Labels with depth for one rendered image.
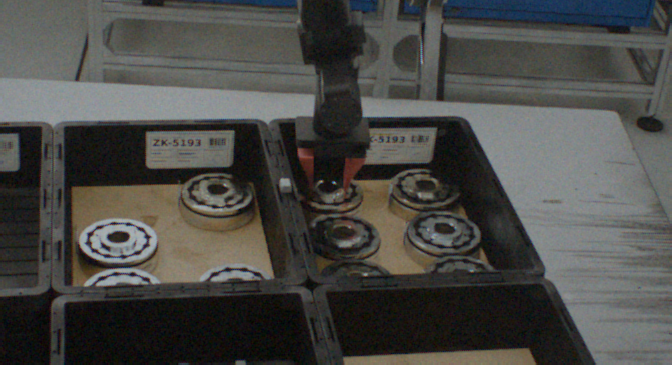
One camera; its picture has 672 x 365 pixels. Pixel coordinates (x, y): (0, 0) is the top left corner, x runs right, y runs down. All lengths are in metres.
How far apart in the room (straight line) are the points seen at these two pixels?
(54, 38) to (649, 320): 2.63
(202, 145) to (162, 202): 0.10
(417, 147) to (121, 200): 0.44
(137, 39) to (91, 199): 2.36
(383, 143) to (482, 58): 2.37
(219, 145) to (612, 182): 0.76
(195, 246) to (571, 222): 0.69
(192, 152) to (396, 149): 0.30
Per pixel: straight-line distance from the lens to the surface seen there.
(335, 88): 1.64
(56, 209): 1.65
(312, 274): 1.55
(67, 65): 4.02
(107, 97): 2.38
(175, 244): 1.76
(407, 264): 1.76
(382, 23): 3.70
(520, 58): 4.29
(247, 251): 1.75
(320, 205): 1.80
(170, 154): 1.86
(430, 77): 2.58
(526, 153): 2.32
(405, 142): 1.91
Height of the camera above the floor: 1.84
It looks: 32 degrees down
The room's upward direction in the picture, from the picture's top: 6 degrees clockwise
